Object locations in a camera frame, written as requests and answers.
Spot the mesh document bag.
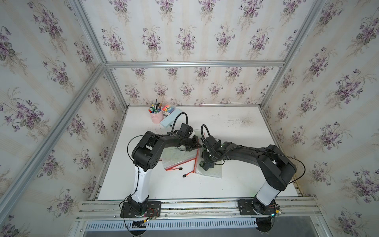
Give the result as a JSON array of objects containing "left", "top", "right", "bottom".
[
  {"left": 159, "top": 146, "right": 199, "bottom": 171},
  {"left": 183, "top": 129, "right": 222, "bottom": 178}
]

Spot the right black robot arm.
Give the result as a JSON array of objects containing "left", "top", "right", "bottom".
[{"left": 200, "top": 124, "right": 297, "bottom": 216}]

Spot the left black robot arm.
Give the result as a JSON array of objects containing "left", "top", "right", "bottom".
[{"left": 124, "top": 112, "right": 201, "bottom": 210}]

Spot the light blue pencil case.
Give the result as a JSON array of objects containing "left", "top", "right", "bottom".
[{"left": 160, "top": 108, "right": 183, "bottom": 128}]

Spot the colourful marker box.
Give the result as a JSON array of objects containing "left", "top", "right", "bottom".
[{"left": 161, "top": 104, "right": 176, "bottom": 116}]

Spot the pink pen cup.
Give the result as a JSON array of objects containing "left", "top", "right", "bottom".
[{"left": 150, "top": 111, "right": 164, "bottom": 124}]

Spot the white ventilation grille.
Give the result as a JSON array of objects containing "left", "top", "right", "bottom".
[{"left": 84, "top": 218, "right": 258, "bottom": 232}]

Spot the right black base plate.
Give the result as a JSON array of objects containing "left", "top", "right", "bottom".
[{"left": 237, "top": 198, "right": 280, "bottom": 215}]

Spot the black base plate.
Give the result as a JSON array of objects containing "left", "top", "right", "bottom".
[
  {"left": 120, "top": 200, "right": 162, "bottom": 218},
  {"left": 237, "top": 198, "right": 280, "bottom": 215}
]

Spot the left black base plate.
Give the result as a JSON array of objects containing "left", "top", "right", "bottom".
[{"left": 120, "top": 200, "right": 162, "bottom": 218}]

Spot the aluminium mounting rail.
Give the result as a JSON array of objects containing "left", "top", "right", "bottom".
[{"left": 75, "top": 197, "right": 322, "bottom": 221}]

